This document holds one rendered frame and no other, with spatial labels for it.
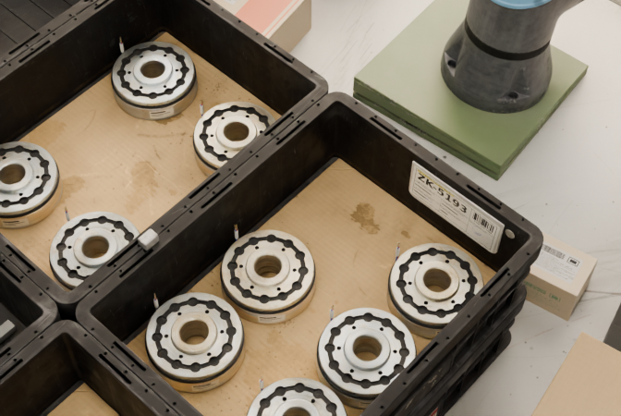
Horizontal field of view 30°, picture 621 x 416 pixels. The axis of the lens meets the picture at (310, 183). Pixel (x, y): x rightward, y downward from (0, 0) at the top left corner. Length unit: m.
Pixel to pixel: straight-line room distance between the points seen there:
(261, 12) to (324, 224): 0.40
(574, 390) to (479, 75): 0.50
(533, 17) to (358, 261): 0.39
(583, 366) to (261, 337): 0.34
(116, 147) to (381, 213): 0.33
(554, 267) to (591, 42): 0.44
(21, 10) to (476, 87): 0.61
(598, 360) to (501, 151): 0.39
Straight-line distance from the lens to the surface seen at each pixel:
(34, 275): 1.21
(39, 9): 1.58
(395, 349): 1.21
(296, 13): 1.63
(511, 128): 1.56
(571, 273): 1.41
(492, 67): 1.54
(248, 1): 1.63
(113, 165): 1.39
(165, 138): 1.41
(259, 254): 1.26
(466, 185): 1.25
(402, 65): 1.61
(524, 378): 1.40
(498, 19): 1.48
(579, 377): 1.23
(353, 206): 1.34
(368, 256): 1.31
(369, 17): 1.72
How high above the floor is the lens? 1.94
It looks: 54 degrees down
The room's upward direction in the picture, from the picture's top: 1 degrees clockwise
